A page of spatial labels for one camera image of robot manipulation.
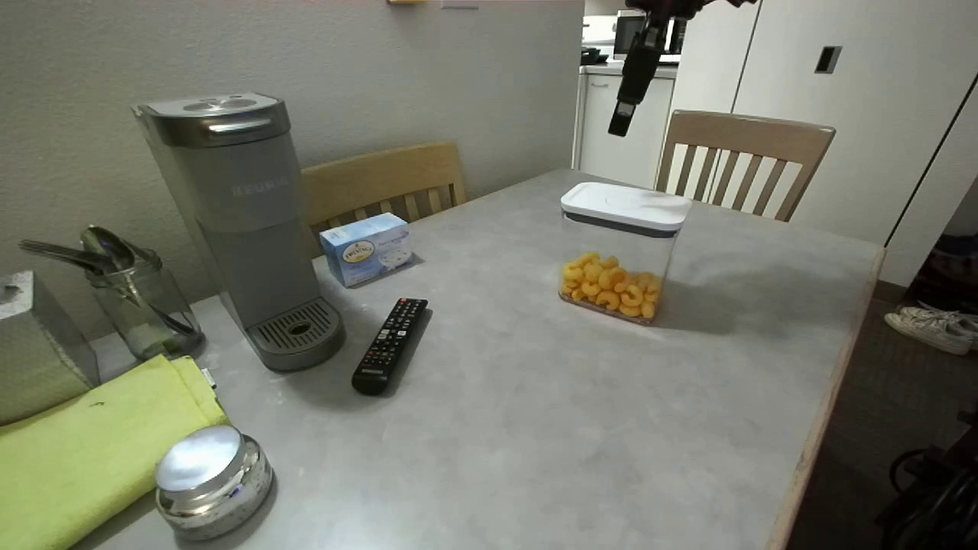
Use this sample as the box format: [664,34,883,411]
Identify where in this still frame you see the grey coffee maker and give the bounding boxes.
[132,92,349,376]

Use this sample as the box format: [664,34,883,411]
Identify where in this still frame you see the grey microwave oven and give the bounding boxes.
[610,11,684,58]

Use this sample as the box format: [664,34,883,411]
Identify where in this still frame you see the lime green cloth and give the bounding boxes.
[0,352,228,550]

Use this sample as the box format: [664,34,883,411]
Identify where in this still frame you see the wooden chair with broad backrest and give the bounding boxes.
[300,137,469,235]

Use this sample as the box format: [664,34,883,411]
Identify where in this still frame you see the white shoes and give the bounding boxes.
[883,303,978,362]

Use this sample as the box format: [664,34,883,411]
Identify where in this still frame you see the grey metal box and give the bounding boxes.
[0,270,103,428]

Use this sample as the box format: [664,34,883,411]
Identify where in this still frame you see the clear plastic storage container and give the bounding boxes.
[557,209,684,331]

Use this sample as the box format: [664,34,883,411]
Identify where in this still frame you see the slatted light wooden chair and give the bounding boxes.
[655,107,836,225]

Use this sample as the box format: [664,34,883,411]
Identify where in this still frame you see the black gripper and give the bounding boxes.
[604,0,757,140]

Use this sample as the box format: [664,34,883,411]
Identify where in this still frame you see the clear container with yellow food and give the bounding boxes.
[557,252,667,324]

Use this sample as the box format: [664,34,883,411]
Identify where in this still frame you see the light blue cardboard box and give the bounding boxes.
[318,210,419,291]

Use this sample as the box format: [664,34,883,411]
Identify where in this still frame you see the black wall plate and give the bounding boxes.
[814,43,846,76]

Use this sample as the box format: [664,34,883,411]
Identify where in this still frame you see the clear plastic pitcher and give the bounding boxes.
[17,224,207,362]

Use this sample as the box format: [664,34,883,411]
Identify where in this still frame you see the dark tangled floor item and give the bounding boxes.
[878,407,978,550]

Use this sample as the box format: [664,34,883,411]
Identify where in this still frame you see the black remote control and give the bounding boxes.
[349,298,433,398]

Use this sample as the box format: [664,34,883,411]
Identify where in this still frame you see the white kitchen cabinet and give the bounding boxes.
[571,60,683,194]

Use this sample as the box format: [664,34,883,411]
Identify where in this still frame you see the white rectangular container lid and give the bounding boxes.
[560,182,693,238]

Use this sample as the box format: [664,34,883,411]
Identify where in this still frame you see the round silver metal tin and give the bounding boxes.
[154,426,277,542]

